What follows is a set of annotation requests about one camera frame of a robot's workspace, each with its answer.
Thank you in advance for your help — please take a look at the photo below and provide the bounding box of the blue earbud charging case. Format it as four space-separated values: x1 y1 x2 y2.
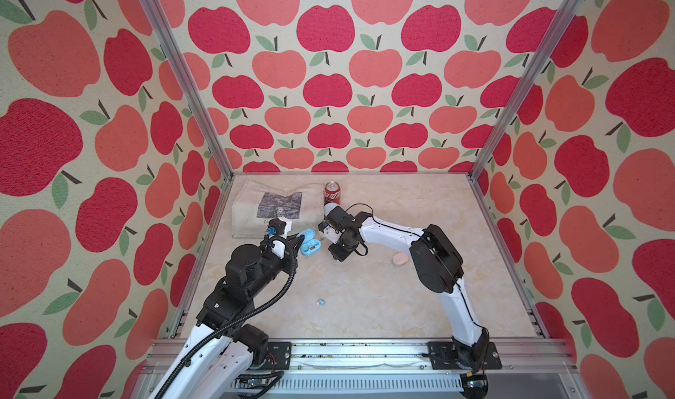
300 229 322 257

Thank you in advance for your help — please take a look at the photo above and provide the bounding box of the pink earbud charging case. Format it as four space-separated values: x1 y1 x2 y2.
392 252 410 267

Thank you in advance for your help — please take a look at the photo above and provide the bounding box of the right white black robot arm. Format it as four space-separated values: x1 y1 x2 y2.
318 203 490 371

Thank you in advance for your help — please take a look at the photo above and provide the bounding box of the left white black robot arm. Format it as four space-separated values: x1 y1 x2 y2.
150 235 304 398

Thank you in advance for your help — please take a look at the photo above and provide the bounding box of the yellow tin can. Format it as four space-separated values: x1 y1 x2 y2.
323 202 339 216

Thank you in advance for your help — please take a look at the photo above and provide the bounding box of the beige Monet tote bag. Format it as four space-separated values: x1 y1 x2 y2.
231 181 324 239

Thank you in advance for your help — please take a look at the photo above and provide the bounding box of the red cola can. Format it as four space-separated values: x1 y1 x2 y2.
323 181 341 205

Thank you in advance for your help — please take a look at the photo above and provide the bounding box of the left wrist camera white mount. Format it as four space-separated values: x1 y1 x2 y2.
265 217 292 258

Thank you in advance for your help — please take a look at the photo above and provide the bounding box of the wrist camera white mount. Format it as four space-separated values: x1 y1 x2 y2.
319 205 354 244
265 217 292 258

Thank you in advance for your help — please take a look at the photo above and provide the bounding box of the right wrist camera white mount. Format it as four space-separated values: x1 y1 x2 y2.
319 205 354 244

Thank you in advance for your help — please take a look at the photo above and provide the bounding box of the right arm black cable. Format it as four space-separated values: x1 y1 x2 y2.
339 202 375 258

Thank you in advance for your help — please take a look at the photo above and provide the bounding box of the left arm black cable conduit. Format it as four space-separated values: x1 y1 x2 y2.
152 234 299 399

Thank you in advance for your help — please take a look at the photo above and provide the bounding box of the left aluminium frame post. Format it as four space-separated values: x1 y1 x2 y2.
139 0 234 183

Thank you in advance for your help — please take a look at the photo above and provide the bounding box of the aluminium frame post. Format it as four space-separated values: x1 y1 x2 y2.
468 0 585 183
139 0 234 183

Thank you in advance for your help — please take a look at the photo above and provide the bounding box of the right aluminium frame post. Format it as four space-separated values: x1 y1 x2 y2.
468 0 585 183

